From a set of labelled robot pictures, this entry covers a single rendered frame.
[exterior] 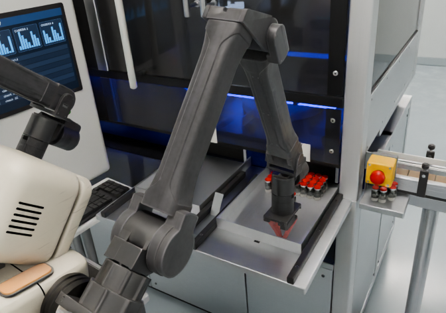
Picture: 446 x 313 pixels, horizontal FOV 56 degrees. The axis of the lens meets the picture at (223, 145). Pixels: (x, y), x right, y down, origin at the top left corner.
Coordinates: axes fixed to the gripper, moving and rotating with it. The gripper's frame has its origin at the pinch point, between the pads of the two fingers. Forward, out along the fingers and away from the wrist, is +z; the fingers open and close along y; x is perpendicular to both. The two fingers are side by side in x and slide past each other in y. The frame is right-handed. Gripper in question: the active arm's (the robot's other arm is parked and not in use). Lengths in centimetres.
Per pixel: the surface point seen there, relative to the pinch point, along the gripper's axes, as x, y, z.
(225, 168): 35.5, 30.1, 0.2
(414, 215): -19, 162, 80
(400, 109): -10, 108, -5
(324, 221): -7.5, 12.5, -0.4
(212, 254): 15.3, -11.2, 3.2
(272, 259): 0.1, -5.7, 2.8
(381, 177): -19.2, 24.4, -11.7
